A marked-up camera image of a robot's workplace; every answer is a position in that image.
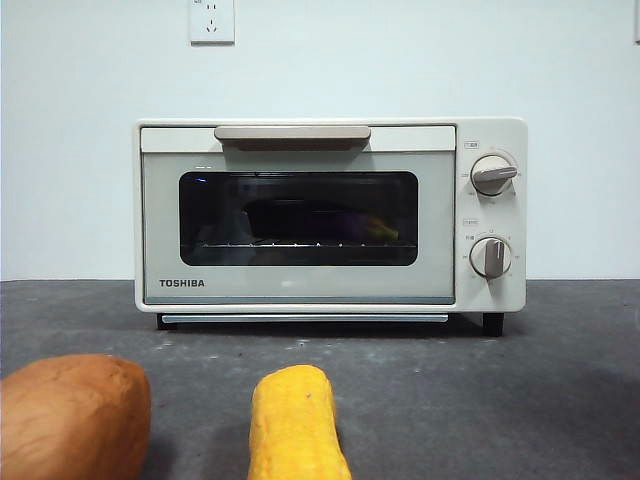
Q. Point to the purple eggplant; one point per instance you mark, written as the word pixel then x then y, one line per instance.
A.
pixel 310 217

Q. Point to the glass oven door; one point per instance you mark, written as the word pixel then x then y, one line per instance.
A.
pixel 162 225

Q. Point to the white Toshiba toaster oven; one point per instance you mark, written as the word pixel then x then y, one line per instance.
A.
pixel 492 135

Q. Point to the silver crumb tray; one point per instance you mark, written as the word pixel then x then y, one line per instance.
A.
pixel 305 318

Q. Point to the beige timer knob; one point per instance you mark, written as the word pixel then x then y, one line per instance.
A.
pixel 492 257

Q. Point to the yellow corn cob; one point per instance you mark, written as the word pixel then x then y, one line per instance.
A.
pixel 295 420

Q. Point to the beige temperature knob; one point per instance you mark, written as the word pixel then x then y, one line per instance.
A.
pixel 492 175

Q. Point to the brown sweet potato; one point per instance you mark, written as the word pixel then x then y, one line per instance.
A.
pixel 70 420

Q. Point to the white wall socket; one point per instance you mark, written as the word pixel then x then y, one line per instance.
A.
pixel 211 22

